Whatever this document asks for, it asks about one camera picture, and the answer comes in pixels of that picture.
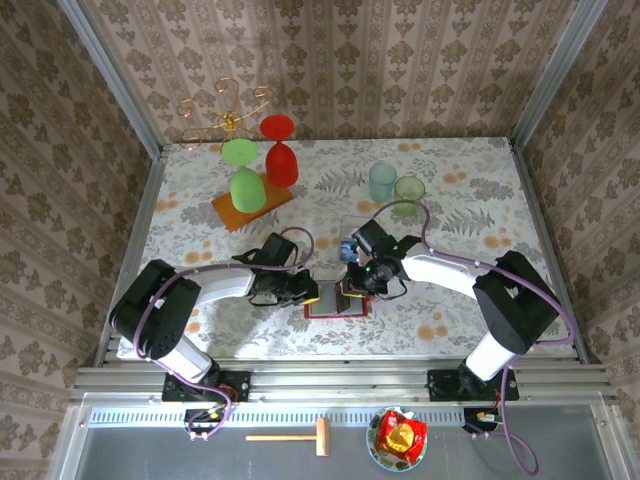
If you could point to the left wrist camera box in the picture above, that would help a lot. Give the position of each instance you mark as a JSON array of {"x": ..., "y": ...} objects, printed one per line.
[{"x": 281, "y": 250}]

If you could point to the blue tumbler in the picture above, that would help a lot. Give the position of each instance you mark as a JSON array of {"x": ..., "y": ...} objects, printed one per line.
[{"x": 381, "y": 187}]

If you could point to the dark blue card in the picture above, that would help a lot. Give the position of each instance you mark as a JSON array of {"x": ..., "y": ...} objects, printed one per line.
[{"x": 347, "y": 251}]

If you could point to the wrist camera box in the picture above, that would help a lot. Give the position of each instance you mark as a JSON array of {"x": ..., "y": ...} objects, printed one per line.
[
  {"x": 281, "y": 250},
  {"x": 374, "y": 235}
]

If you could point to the red snack bag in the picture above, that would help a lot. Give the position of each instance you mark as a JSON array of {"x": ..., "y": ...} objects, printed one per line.
[{"x": 400, "y": 435}]

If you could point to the clear plastic tray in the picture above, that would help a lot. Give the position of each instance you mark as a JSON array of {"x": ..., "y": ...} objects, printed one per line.
[{"x": 350, "y": 225}]

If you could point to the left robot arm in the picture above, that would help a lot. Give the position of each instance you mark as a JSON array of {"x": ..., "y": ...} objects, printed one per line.
[{"x": 155, "y": 315}]

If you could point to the red wine glass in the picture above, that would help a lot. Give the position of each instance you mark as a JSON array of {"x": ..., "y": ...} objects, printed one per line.
[{"x": 281, "y": 165}]

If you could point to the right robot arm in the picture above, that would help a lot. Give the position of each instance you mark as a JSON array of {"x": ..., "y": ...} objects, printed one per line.
[{"x": 520, "y": 310}]

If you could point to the aluminium extrusion frame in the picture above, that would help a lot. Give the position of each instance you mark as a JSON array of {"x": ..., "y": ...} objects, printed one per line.
[{"x": 325, "y": 380}]

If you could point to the red card holder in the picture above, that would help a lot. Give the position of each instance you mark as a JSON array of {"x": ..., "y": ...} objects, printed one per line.
[{"x": 362, "y": 312}]

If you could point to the green tumbler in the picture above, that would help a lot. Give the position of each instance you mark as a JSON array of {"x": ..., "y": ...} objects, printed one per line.
[{"x": 409, "y": 190}]

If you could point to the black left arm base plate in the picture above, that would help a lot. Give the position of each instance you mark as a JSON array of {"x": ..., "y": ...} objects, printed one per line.
[{"x": 240, "y": 385}]

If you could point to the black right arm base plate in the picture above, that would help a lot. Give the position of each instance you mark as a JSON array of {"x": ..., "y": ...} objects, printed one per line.
[{"x": 440, "y": 387}]

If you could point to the green wine glass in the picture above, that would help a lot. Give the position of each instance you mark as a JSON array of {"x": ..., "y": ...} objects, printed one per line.
[{"x": 247, "y": 192}]

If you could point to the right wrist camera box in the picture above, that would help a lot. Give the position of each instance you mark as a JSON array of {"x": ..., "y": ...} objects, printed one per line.
[{"x": 374, "y": 235}]

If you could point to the grey metal shelf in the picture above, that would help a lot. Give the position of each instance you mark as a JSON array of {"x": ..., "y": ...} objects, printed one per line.
[{"x": 150, "y": 460}]

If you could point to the patterned bowl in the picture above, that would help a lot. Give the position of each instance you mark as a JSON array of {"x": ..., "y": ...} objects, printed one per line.
[{"x": 385, "y": 462}]

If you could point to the wooden mallet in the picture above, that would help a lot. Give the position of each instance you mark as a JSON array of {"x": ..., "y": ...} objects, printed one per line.
[{"x": 324, "y": 437}]

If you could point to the black connector block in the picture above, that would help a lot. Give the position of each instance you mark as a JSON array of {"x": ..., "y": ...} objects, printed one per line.
[
  {"x": 200, "y": 417},
  {"x": 472, "y": 425}
]

